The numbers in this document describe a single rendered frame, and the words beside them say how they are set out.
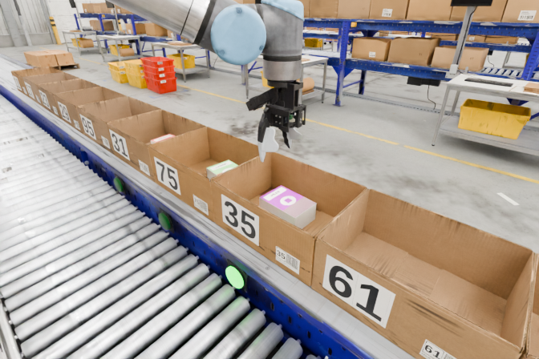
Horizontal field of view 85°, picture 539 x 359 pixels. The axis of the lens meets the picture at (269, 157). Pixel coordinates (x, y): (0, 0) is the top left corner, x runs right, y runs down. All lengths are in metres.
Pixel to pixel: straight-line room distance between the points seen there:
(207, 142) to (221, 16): 0.97
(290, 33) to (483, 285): 0.79
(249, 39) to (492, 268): 0.79
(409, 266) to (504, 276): 0.21
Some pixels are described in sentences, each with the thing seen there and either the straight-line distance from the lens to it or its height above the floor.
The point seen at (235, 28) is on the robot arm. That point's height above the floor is 1.50.
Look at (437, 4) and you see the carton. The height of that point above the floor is 1.58.
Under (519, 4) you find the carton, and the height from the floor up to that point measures 1.58.
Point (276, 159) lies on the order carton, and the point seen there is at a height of 1.02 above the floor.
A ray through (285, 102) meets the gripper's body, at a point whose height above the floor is 1.33.
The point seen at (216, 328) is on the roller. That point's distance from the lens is 0.95.
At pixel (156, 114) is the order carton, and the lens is 1.70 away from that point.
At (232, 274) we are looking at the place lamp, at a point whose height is 0.83.
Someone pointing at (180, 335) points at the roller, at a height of 0.74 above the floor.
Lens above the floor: 1.53
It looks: 27 degrees down
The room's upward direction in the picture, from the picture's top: straight up
